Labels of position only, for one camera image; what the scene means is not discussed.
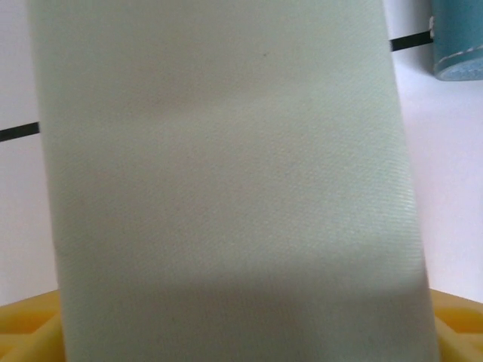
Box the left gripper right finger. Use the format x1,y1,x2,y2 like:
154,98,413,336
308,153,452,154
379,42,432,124
429,288,483,362

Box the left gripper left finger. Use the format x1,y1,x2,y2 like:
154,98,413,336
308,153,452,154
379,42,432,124
0,289,67,362

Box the mint green pencil case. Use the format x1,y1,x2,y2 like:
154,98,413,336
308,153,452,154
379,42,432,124
26,0,441,362

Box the teal notebook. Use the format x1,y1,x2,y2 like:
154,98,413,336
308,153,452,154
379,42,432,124
429,0,483,82

